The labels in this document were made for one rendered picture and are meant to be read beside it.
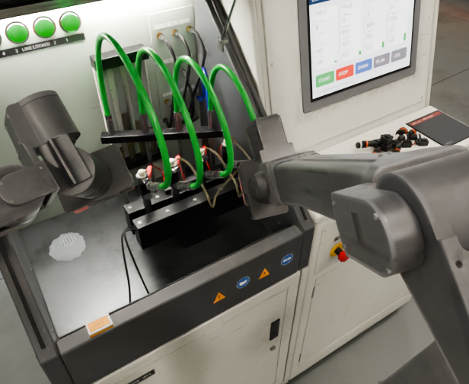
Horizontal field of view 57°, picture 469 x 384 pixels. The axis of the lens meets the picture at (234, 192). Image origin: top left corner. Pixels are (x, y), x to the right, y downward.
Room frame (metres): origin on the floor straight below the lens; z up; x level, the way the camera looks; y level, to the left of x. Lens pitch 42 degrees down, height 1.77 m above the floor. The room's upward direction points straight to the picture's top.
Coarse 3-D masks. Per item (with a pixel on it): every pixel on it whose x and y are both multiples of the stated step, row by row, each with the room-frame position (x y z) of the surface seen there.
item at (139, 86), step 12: (108, 36) 0.85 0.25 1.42; (96, 48) 0.93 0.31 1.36; (120, 48) 0.80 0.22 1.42; (96, 60) 0.95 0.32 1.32; (132, 72) 0.75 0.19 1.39; (144, 96) 0.72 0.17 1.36; (108, 108) 0.98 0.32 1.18; (156, 120) 0.69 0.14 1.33; (156, 132) 0.68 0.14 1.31; (168, 156) 0.67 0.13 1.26; (168, 168) 0.66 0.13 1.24; (168, 180) 0.66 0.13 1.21
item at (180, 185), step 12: (144, 48) 0.91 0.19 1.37; (156, 60) 0.85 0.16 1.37; (168, 72) 0.82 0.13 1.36; (168, 84) 0.81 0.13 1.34; (180, 96) 0.79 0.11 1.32; (144, 108) 0.99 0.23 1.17; (180, 108) 0.77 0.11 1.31; (144, 120) 0.98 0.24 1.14; (144, 132) 0.98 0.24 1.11; (192, 132) 0.74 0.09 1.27; (192, 144) 0.73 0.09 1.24
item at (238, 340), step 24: (288, 288) 0.74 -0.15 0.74; (240, 312) 0.66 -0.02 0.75; (264, 312) 0.70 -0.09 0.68; (288, 312) 0.75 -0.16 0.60; (192, 336) 0.58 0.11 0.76; (216, 336) 0.62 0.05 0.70; (240, 336) 0.66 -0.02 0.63; (264, 336) 0.70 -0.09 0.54; (288, 336) 0.76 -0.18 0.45; (144, 360) 0.51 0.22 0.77; (168, 360) 0.54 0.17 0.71; (192, 360) 0.57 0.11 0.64; (216, 360) 0.61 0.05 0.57; (240, 360) 0.66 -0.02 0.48; (264, 360) 0.71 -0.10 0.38
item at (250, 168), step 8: (248, 160) 0.59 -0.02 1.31; (248, 168) 0.58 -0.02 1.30; (256, 168) 0.58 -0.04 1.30; (248, 176) 0.57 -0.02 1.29; (248, 184) 0.56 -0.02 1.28; (248, 192) 0.55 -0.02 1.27; (248, 200) 0.54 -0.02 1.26; (256, 200) 0.54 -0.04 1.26; (264, 200) 0.52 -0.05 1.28; (256, 208) 0.53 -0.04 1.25; (264, 208) 0.54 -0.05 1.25; (272, 208) 0.54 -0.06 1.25; (280, 208) 0.54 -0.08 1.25; (256, 216) 0.52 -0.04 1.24; (264, 216) 0.53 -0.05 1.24
